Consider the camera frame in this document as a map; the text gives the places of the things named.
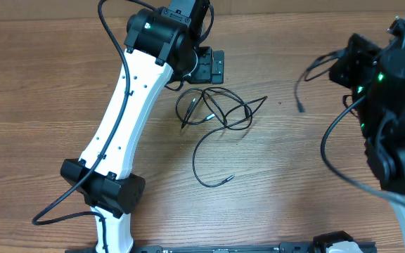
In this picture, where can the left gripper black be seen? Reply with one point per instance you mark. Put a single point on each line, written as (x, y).
(204, 74)

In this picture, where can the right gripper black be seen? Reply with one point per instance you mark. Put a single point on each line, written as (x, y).
(363, 59)

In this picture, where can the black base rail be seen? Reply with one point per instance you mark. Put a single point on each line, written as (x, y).
(338, 241)

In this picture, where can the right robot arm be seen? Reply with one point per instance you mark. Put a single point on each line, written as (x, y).
(381, 112)

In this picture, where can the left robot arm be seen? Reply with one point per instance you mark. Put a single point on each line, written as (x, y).
(162, 45)

